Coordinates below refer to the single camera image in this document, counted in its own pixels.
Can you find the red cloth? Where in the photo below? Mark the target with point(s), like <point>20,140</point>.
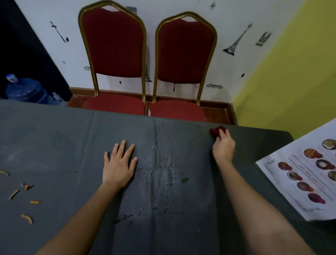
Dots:
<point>215,130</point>

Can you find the dark grey tablecloth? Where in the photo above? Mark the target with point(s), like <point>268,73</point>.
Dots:
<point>65,147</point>

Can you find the person's left hand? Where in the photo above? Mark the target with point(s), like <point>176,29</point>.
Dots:
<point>116,170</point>

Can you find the person's right hand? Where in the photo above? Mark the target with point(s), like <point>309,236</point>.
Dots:
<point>223,149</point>

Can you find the blue water jug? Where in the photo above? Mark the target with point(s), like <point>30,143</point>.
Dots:
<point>25,90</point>

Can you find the red gold-framed banquet chair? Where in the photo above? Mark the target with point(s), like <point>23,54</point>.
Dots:
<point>183,50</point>
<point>114,42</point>

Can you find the black panel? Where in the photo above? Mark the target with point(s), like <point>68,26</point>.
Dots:
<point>23,47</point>

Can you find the brown wooden baseboard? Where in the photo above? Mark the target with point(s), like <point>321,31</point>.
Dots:
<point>217,104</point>

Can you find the person's left little finger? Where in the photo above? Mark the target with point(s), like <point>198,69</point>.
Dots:
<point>106,159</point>

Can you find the person's left middle finger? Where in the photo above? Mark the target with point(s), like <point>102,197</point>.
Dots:
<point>121,149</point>

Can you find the small green leaf scrap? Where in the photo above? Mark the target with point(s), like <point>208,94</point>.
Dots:
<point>185,180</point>

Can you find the person's left thumb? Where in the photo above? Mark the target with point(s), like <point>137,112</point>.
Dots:
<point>133,165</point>

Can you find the white picture menu sheet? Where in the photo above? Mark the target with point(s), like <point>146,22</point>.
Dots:
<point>288,169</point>

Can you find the clear plastic bottle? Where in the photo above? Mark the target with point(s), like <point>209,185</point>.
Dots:
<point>57,98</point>

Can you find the person's right fingers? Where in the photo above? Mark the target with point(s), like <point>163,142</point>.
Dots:
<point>225,133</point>

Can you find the person's right forearm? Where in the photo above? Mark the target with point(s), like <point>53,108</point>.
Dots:
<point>257,215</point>

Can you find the person's left forearm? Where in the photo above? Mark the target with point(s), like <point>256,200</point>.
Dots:
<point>84,223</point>

